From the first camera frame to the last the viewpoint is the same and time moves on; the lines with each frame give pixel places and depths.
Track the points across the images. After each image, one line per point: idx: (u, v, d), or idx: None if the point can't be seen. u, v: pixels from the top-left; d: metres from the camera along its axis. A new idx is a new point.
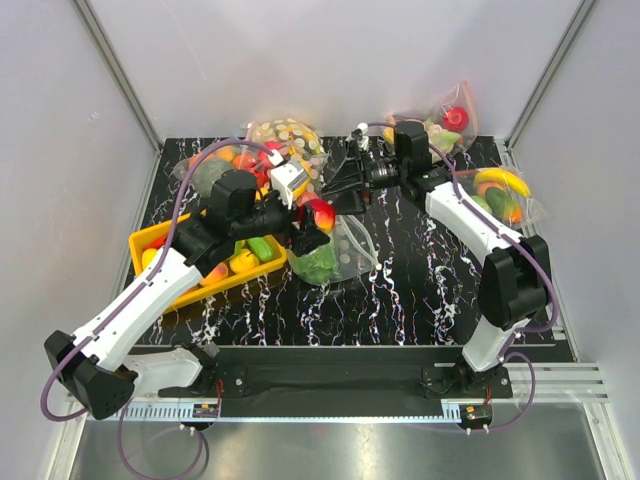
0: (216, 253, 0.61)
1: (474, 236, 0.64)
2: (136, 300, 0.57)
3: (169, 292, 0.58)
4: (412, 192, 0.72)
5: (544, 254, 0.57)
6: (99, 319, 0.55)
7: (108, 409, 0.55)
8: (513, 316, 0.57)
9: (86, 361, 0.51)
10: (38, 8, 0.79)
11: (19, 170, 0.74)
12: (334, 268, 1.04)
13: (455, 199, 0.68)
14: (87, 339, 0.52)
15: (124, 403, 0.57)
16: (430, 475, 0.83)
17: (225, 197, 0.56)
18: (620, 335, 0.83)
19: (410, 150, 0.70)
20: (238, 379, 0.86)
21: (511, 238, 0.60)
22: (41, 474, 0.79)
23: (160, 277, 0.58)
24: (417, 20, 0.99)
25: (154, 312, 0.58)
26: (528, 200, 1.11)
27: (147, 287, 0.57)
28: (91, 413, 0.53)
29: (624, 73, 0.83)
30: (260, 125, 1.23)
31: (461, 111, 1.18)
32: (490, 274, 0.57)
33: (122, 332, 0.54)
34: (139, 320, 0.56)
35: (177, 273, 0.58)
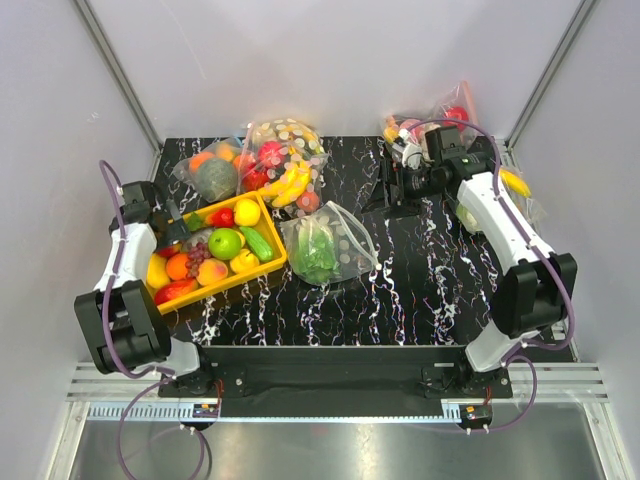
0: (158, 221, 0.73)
1: (501, 239, 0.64)
2: (127, 252, 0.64)
3: (143, 243, 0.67)
4: (447, 173, 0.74)
5: (569, 274, 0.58)
6: (108, 271, 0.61)
7: (164, 344, 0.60)
8: (522, 327, 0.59)
9: (126, 284, 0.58)
10: (36, 8, 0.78)
11: (19, 170, 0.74)
12: (333, 268, 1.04)
13: (491, 195, 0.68)
14: (112, 278, 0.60)
15: (170, 340, 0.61)
16: (430, 474, 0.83)
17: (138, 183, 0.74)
18: (621, 335, 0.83)
19: (442, 140, 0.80)
20: (238, 379, 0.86)
21: (540, 251, 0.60)
22: (41, 473, 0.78)
23: (132, 235, 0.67)
24: (417, 21, 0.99)
25: (141, 263, 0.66)
26: (528, 200, 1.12)
27: (128, 243, 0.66)
28: (152, 339, 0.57)
29: (624, 73, 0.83)
30: (260, 125, 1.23)
31: (460, 111, 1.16)
32: (510, 285, 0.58)
33: (132, 268, 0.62)
34: (138, 266, 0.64)
35: (141, 229, 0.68)
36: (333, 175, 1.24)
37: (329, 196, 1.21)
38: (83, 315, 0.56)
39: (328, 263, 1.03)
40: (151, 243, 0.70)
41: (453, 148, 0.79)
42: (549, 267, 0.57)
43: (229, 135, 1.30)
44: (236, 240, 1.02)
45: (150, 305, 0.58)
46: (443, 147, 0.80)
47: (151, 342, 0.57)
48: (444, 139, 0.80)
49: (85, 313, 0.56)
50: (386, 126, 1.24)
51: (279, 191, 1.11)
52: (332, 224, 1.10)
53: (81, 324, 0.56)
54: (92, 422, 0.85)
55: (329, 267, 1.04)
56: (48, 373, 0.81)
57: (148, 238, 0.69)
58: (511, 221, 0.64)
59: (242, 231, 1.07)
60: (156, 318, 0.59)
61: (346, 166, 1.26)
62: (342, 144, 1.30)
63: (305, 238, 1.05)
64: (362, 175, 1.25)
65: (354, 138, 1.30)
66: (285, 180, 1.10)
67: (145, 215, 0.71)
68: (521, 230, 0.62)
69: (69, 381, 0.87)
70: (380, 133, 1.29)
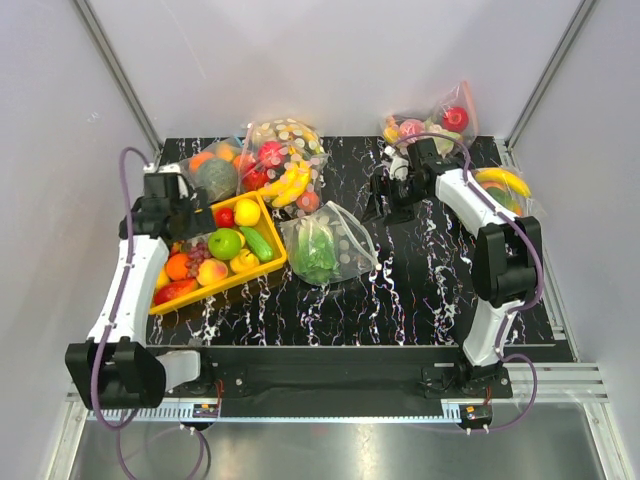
0: (171, 226, 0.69)
1: (472, 214, 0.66)
2: (131, 281, 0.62)
3: (150, 268, 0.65)
4: (425, 177, 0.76)
5: (536, 235, 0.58)
6: (106, 314, 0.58)
7: (155, 396, 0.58)
8: (499, 292, 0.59)
9: (122, 344, 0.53)
10: (36, 9, 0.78)
11: (20, 170, 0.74)
12: (331, 268, 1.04)
13: (461, 182, 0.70)
14: (107, 328, 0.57)
15: (162, 387, 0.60)
16: (430, 475, 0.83)
17: (162, 179, 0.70)
18: (620, 334, 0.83)
19: (419, 150, 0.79)
20: (238, 379, 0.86)
21: (506, 215, 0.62)
22: (41, 473, 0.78)
23: (138, 257, 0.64)
24: (417, 21, 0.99)
25: (147, 289, 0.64)
26: (528, 200, 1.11)
27: (133, 269, 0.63)
28: (143, 400, 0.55)
29: (624, 73, 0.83)
30: (260, 125, 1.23)
31: (461, 111, 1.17)
32: (482, 249, 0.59)
33: (133, 308, 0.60)
34: (140, 299, 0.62)
35: (151, 249, 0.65)
36: (333, 175, 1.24)
37: (329, 196, 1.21)
38: (75, 367, 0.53)
39: (328, 264, 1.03)
40: (162, 256, 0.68)
41: (431, 156, 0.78)
42: (514, 227, 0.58)
43: (229, 135, 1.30)
44: (237, 240, 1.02)
45: (143, 365, 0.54)
46: (421, 156, 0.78)
47: (141, 398, 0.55)
48: (419, 148, 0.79)
49: (76, 366, 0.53)
50: (386, 126, 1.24)
51: (279, 191, 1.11)
52: (332, 224, 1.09)
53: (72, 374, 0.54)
54: (91, 423, 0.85)
55: (330, 267, 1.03)
56: (48, 373, 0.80)
57: (158, 254, 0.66)
58: (480, 200, 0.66)
59: (243, 231, 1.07)
60: (149, 377, 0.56)
61: (346, 166, 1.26)
62: (342, 144, 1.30)
63: (306, 237, 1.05)
64: (362, 175, 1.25)
65: (353, 138, 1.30)
66: (285, 180, 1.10)
67: (161, 222, 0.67)
68: (487, 201, 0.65)
69: (68, 381, 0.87)
70: (380, 133, 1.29)
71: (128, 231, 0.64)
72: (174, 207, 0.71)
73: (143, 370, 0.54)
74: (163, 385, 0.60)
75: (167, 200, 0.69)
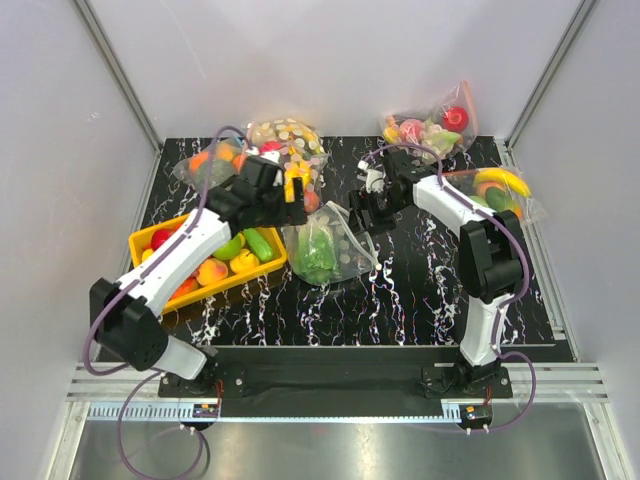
0: (244, 216, 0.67)
1: (453, 217, 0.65)
2: (179, 249, 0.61)
3: (204, 245, 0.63)
4: (401, 187, 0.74)
5: (516, 227, 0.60)
6: (143, 266, 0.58)
7: (145, 362, 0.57)
8: (489, 287, 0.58)
9: (137, 303, 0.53)
10: (37, 8, 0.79)
11: (20, 169, 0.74)
12: (333, 267, 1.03)
13: (437, 187, 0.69)
14: (134, 281, 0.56)
15: (157, 358, 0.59)
16: (430, 475, 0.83)
17: (259, 166, 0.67)
18: (620, 334, 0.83)
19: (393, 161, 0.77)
20: (238, 379, 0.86)
21: (485, 212, 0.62)
22: (41, 474, 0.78)
23: (197, 231, 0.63)
24: (417, 20, 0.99)
25: (191, 265, 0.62)
26: (528, 200, 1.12)
27: (187, 239, 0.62)
28: (131, 361, 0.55)
29: (624, 73, 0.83)
30: (260, 125, 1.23)
31: (461, 111, 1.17)
32: (465, 246, 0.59)
33: (166, 276, 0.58)
34: (179, 269, 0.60)
35: (212, 229, 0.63)
36: (333, 174, 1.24)
37: (329, 196, 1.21)
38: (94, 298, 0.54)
39: (329, 264, 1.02)
40: (220, 241, 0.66)
41: (405, 166, 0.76)
42: (494, 222, 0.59)
43: (229, 135, 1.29)
44: (236, 240, 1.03)
45: (145, 331, 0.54)
46: (395, 167, 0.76)
47: (130, 359, 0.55)
48: (392, 159, 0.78)
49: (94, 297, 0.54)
50: (386, 126, 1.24)
51: None
52: (332, 224, 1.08)
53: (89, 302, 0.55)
54: (92, 422, 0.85)
55: (331, 267, 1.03)
56: (48, 372, 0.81)
57: (217, 237, 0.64)
58: (458, 201, 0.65)
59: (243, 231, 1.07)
60: (146, 345, 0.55)
61: (346, 166, 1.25)
62: (342, 144, 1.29)
63: (306, 238, 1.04)
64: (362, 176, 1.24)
65: (353, 138, 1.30)
66: None
67: (233, 207, 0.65)
68: (464, 201, 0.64)
69: (69, 381, 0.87)
70: (380, 133, 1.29)
71: (200, 203, 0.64)
72: (260, 197, 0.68)
73: (144, 334, 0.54)
74: (158, 355, 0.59)
75: (255, 188, 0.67)
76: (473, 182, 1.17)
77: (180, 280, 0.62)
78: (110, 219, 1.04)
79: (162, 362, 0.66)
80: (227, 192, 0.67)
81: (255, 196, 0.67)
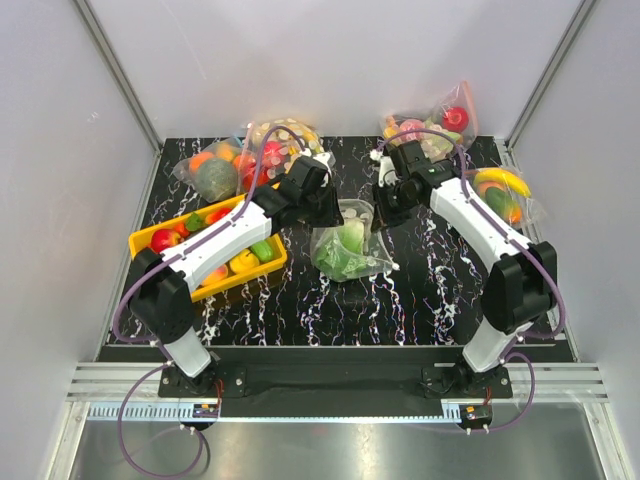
0: (286, 215, 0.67)
1: (480, 240, 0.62)
2: (221, 234, 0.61)
3: (246, 236, 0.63)
4: (416, 186, 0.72)
5: (551, 261, 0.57)
6: (186, 244, 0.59)
7: (169, 335, 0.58)
8: (515, 322, 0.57)
9: (176, 276, 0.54)
10: (37, 7, 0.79)
11: (20, 169, 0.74)
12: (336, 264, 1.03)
13: (462, 198, 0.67)
14: (177, 256, 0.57)
15: (181, 333, 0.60)
16: (430, 475, 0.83)
17: (306, 169, 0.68)
18: (620, 332, 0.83)
19: (405, 156, 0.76)
20: (238, 379, 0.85)
21: (520, 244, 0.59)
22: (41, 474, 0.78)
23: (242, 220, 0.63)
24: (416, 20, 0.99)
25: (230, 252, 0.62)
26: (528, 200, 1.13)
27: (231, 226, 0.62)
28: (156, 331, 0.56)
29: (623, 73, 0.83)
30: (261, 125, 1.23)
31: (461, 111, 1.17)
32: (496, 281, 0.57)
33: (206, 257, 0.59)
34: (219, 254, 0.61)
35: (256, 222, 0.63)
36: (333, 174, 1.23)
37: None
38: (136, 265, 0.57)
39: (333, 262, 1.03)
40: (260, 236, 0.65)
41: (418, 161, 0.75)
42: (531, 258, 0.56)
43: (229, 135, 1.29)
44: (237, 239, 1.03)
45: (177, 306, 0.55)
46: (408, 161, 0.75)
47: (157, 329, 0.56)
48: (407, 153, 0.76)
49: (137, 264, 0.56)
50: (386, 126, 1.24)
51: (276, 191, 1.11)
52: (361, 216, 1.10)
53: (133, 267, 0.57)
54: (92, 422, 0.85)
55: (341, 268, 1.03)
56: (49, 372, 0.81)
57: (258, 231, 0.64)
58: (486, 220, 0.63)
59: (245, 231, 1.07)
60: (175, 319, 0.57)
61: (346, 166, 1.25)
62: (342, 144, 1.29)
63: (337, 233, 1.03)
64: (363, 175, 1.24)
65: (353, 138, 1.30)
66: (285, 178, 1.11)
67: (276, 205, 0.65)
68: (497, 226, 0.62)
69: (69, 382, 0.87)
70: (380, 133, 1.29)
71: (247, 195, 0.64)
72: (304, 197, 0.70)
73: (173, 310, 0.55)
74: (182, 332, 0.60)
75: (301, 190, 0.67)
76: (473, 181, 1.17)
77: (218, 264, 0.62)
78: (109, 219, 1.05)
79: (178, 343, 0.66)
80: (274, 191, 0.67)
81: (300, 196, 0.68)
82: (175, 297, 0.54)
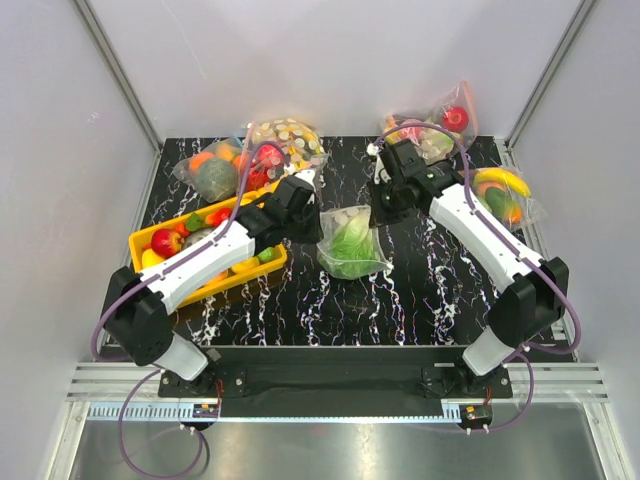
0: (270, 235, 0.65)
1: (489, 255, 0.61)
2: (202, 254, 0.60)
3: (229, 256, 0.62)
4: (415, 192, 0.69)
5: (563, 276, 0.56)
6: (167, 264, 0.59)
7: (145, 356, 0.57)
8: (525, 337, 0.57)
9: (152, 298, 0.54)
10: (37, 7, 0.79)
11: (20, 168, 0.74)
12: (330, 266, 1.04)
13: (467, 209, 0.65)
14: (155, 276, 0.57)
15: (158, 354, 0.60)
16: (430, 475, 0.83)
17: (292, 189, 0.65)
18: (620, 332, 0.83)
19: (398, 157, 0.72)
20: (238, 379, 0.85)
21: (532, 262, 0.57)
22: (41, 474, 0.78)
23: (225, 240, 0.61)
24: (416, 20, 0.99)
25: (211, 273, 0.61)
26: (528, 200, 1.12)
27: (214, 246, 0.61)
28: (131, 353, 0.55)
29: (623, 72, 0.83)
30: (261, 125, 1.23)
31: (461, 111, 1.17)
32: (508, 301, 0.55)
33: (186, 278, 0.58)
34: (200, 274, 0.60)
35: (240, 242, 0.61)
36: (333, 174, 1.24)
37: (330, 195, 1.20)
38: (113, 283, 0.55)
39: (327, 264, 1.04)
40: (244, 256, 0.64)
41: (412, 163, 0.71)
42: (544, 277, 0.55)
43: (229, 135, 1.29)
44: None
45: (153, 327, 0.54)
46: (402, 165, 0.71)
47: (132, 350, 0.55)
48: (401, 154, 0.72)
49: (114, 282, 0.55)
50: (386, 126, 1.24)
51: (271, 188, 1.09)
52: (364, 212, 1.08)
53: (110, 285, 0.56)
54: (92, 422, 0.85)
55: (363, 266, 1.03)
56: (49, 371, 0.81)
57: (241, 251, 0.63)
58: (494, 235, 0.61)
59: None
60: (150, 340, 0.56)
61: (346, 166, 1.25)
62: (342, 144, 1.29)
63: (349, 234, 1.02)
64: (363, 175, 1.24)
65: (353, 138, 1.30)
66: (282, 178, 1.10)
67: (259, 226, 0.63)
68: (507, 243, 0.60)
69: (69, 381, 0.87)
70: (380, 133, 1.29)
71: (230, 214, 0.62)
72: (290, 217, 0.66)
73: (149, 332, 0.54)
74: (158, 352, 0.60)
75: (287, 210, 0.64)
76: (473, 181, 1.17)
77: (199, 285, 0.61)
78: (109, 219, 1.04)
79: (161, 358, 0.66)
80: (259, 210, 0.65)
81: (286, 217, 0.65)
82: (152, 320, 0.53)
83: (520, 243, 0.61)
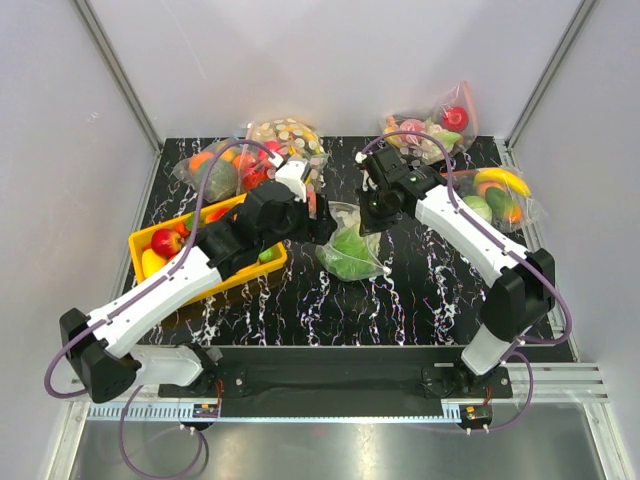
0: (239, 259, 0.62)
1: (475, 251, 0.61)
2: (155, 292, 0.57)
3: (188, 289, 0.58)
4: (400, 196, 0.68)
5: (550, 267, 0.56)
6: (116, 305, 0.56)
7: (108, 395, 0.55)
8: (519, 330, 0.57)
9: (96, 347, 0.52)
10: (37, 8, 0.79)
11: (21, 168, 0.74)
12: (326, 259, 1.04)
13: (451, 209, 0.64)
14: (101, 321, 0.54)
15: (124, 390, 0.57)
16: (430, 475, 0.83)
17: (260, 203, 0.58)
18: (620, 332, 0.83)
19: (381, 164, 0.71)
20: (238, 379, 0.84)
21: (518, 255, 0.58)
22: (41, 474, 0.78)
23: (181, 274, 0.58)
24: (416, 20, 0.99)
25: (168, 308, 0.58)
26: (528, 200, 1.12)
27: (168, 281, 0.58)
28: (89, 396, 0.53)
29: (623, 73, 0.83)
30: (261, 125, 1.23)
31: (461, 112, 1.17)
32: (499, 296, 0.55)
33: (135, 320, 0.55)
34: (154, 312, 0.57)
35: (198, 273, 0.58)
36: (333, 174, 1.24)
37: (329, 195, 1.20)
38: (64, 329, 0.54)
39: (325, 256, 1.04)
40: (209, 283, 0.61)
41: (395, 169, 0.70)
42: (531, 268, 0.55)
43: (229, 135, 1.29)
44: None
45: (103, 372, 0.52)
46: (385, 170, 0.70)
47: (90, 394, 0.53)
48: (383, 161, 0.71)
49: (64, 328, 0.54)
50: (386, 126, 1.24)
51: None
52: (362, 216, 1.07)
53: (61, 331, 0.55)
54: (91, 422, 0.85)
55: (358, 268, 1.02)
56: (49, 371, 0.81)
57: (203, 281, 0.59)
58: (478, 231, 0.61)
59: None
60: (107, 382, 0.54)
61: (346, 166, 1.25)
62: (342, 144, 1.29)
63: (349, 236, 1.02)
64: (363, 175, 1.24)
65: (353, 138, 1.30)
66: None
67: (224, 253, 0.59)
68: (492, 237, 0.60)
69: (69, 382, 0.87)
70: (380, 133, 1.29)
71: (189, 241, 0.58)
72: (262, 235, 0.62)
73: (101, 378, 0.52)
74: (125, 388, 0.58)
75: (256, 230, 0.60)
76: (473, 182, 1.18)
77: (157, 321, 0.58)
78: (108, 219, 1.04)
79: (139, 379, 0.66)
80: (228, 230, 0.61)
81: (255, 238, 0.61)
82: (99, 366, 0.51)
83: (506, 237, 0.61)
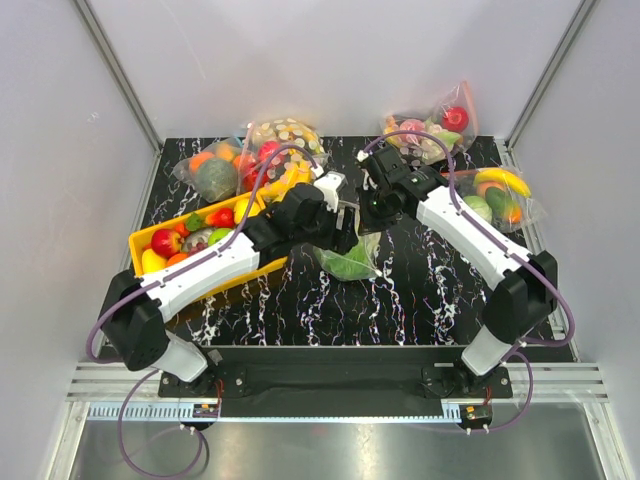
0: (277, 250, 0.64)
1: (477, 252, 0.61)
2: (206, 264, 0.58)
3: (233, 268, 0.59)
4: (401, 197, 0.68)
5: (553, 269, 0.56)
6: (168, 271, 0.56)
7: (139, 363, 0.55)
8: (521, 332, 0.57)
9: (148, 305, 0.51)
10: (37, 8, 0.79)
11: (21, 168, 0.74)
12: (325, 259, 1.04)
13: (453, 210, 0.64)
14: (155, 282, 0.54)
15: (151, 361, 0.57)
16: (430, 475, 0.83)
17: (299, 201, 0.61)
18: (620, 332, 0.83)
19: (382, 164, 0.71)
20: (238, 379, 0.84)
21: (520, 257, 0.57)
22: (41, 474, 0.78)
23: (229, 252, 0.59)
24: (416, 20, 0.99)
25: (210, 284, 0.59)
26: (528, 200, 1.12)
27: (217, 257, 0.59)
28: (126, 357, 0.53)
29: (624, 72, 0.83)
30: (260, 125, 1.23)
31: (461, 111, 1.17)
32: (501, 299, 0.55)
33: (186, 286, 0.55)
34: (201, 283, 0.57)
35: (244, 254, 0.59)
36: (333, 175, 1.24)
37: None
38: (114, 286, 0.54)
39: (321, 253, 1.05)
40: (246, 268, 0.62)
41: (396, 169, 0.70)
42: (532, 270, 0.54)
43: (229, 135, 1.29)
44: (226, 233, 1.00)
45: (150, 333, 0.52)
46: (386, 171, 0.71)
47: (127, 354, 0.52)
48: (384, 161, 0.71)
49: (115, 284, 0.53)
50: (386, 126, 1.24)
51: (279, 191, 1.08)
52: None
53: (109, 287, 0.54)
54: (92, 422, 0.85)
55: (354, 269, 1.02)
56: (49, 371, 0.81)
57: (244, 264, 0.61)
58: (480, 232, 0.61)
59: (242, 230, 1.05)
60: (146, 347, 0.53)
61: (346, 166, 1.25)
62: (342, 144, 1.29)
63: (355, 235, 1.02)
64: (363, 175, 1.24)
65: (353, 138, 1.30)
66: (285, 180, 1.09)
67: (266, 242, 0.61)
68: (494, 238, 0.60)
69: (69, 381, 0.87)
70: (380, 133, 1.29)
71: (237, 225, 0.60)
72: (296, 229, 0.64)
73: (145, 339, 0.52)
74: (152, 360, 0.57)
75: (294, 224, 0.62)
76: (473, 181, 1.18)
77: (196, 296, 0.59)
78: (109, 219, 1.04)
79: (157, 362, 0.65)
80: (266, 223, 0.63)
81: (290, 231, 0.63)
82: (148, 326, 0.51)
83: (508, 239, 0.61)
